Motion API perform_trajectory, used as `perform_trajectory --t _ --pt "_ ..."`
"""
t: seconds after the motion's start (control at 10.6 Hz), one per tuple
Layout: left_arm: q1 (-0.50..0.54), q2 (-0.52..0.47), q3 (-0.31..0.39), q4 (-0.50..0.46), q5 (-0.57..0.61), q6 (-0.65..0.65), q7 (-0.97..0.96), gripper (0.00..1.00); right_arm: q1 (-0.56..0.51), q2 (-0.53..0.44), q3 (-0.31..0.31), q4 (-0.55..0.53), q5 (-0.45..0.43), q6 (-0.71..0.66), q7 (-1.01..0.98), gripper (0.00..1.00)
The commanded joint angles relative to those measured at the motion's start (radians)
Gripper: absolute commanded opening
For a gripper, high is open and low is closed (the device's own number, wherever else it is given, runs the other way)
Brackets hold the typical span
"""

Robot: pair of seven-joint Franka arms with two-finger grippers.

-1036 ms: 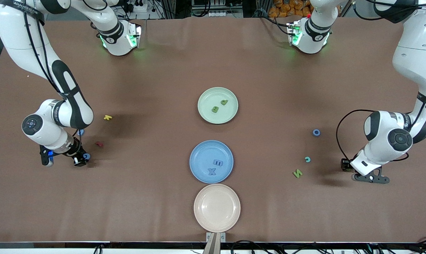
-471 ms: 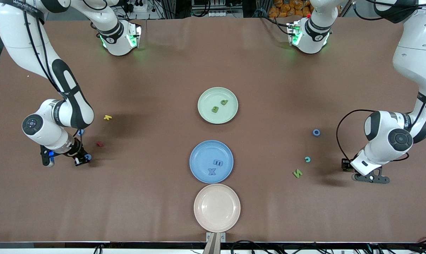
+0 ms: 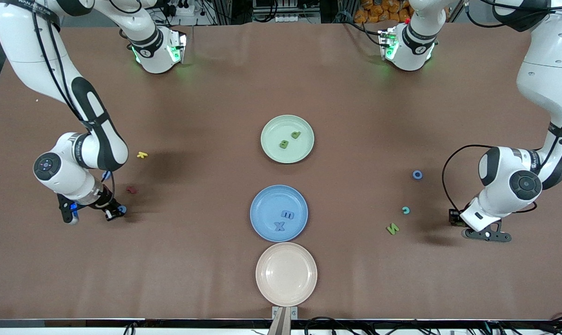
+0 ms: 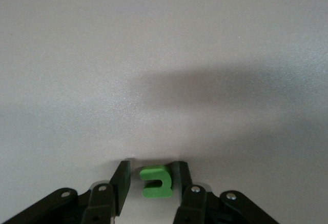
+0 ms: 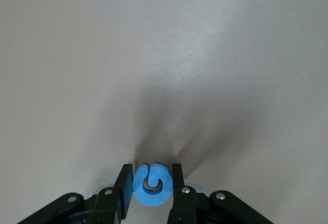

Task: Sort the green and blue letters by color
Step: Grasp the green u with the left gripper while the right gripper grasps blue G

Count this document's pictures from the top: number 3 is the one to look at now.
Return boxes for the brown paper table cover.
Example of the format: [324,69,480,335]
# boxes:
[0,23,562,321]

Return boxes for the blue plate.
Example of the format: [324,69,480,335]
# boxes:
[250,185,309,242]

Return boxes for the pale green plate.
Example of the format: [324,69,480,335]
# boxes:
[261,114,315,164]

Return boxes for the beige plate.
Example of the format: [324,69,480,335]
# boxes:
[255,242,318,307]

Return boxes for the black plugs on power strip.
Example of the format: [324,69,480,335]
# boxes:
[162,0,195,17]

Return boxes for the orange packets pile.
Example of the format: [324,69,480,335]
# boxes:
[354,0,414,24]

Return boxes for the white power strip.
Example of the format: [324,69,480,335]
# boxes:
[275,13,322,24]

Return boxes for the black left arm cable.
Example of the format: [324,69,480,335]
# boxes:
[442,0,562,214]

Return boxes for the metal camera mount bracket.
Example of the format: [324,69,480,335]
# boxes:
[268,306,298,335]

